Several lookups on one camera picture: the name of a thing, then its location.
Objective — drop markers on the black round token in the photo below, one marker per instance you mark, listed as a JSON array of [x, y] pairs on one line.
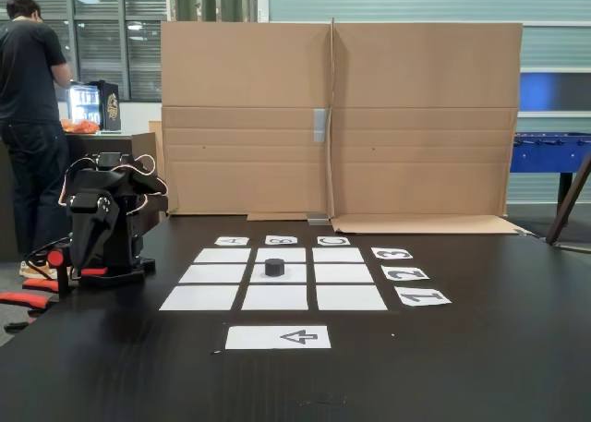
[[275, 267]]

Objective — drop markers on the white paper grid square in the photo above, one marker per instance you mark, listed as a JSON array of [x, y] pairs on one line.
[[212, 274], [344, 274], [338, 256], [274, 298], [198, 298], [352, 298], [297, 274], [222, 256], [295, 254]]

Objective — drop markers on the red black table clamp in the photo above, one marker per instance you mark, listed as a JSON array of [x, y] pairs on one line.
[[55, 258]]

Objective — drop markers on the dark wooden counter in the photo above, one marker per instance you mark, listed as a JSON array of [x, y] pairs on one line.
[[115, 142]]

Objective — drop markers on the orange snack bag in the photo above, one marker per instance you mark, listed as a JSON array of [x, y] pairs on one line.
[[83, 126]]

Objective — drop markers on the red black office chair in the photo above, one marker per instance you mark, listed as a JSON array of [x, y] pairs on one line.
[[27, 299]]

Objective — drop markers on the black mini fridge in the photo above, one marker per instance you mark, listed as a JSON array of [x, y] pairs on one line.
[[111, 105]]

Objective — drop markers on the letter A paper sheet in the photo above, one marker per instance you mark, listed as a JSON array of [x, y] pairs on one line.
[[219, 243]]

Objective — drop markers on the person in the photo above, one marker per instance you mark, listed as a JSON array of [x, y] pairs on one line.
[[27, 71]]

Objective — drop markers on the letter B paper sheet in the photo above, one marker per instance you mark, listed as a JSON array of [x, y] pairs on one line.
[[269, 243]]

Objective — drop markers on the arrow paper sheet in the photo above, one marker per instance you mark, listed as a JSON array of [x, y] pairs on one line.
[[251, 338]]

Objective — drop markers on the brown cardboard panel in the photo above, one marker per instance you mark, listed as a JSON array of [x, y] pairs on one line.
[[425, 117], [240, 71]]

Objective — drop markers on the grey tape strip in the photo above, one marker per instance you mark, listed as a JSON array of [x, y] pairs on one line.
[[317, 219], [320, 124]]

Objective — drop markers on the letter C paper sheet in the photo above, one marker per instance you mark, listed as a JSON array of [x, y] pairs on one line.
[[321, 244]]

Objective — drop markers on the number 3 paper sheet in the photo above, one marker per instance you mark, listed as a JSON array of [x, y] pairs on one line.
[[376, 257]]

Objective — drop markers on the number 2 paper sheet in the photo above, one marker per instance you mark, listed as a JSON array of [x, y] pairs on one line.
[[390, 278]]

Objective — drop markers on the number 1 paper sheet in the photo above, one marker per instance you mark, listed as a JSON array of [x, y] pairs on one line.
[[406, 302]]

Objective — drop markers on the blue foosball table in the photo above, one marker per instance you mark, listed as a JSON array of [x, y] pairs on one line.
[[545, 156]]

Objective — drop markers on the dark wooden easel leg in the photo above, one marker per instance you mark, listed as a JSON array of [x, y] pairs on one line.
[[565, 209]]

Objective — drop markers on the blue wall board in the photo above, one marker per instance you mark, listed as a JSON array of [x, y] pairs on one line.
[[554, 92]]

